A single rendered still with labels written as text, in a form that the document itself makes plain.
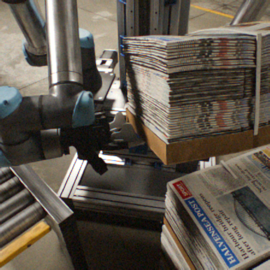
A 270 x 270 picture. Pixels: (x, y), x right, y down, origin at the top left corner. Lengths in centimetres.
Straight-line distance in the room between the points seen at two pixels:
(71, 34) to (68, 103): 16
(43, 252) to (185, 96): 135
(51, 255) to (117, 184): 51
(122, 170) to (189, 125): 116
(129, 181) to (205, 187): 84
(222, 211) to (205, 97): 36
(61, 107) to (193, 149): 28
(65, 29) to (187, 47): 29
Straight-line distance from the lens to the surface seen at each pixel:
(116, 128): 75
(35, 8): 94
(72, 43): 65
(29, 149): 67
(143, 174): 163
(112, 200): 152
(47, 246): 169
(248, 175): 88
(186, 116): 51
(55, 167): 202
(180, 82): 49
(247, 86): 56
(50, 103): 59
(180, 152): 52
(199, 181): 82
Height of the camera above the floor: 146
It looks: 41 degrees down
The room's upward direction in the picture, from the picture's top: straight up
